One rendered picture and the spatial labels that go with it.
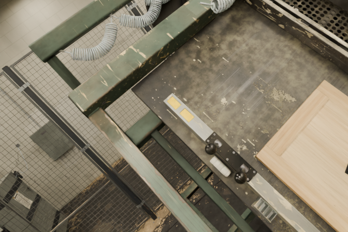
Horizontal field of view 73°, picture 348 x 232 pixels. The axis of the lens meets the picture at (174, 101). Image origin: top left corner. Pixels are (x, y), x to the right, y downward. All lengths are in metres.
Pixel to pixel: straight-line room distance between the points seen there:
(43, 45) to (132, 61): 0.54
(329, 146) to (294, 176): 0.18
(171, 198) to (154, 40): 0.59
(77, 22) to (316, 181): 1.26
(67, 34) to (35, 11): 4.26
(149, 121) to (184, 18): 0.46
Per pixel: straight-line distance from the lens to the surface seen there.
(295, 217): 0.93
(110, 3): 1.40
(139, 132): 0.97
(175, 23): 1.04
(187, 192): 1.97
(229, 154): 0.87
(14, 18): 5.65
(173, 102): 0.92
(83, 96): 0.94
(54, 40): 1.35
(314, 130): 1.04
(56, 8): 5.55
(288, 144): 0.97
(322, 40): 1.17
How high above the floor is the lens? 1.93
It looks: 17 degrees down
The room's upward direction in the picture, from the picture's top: 38 degrees counter-clockwise
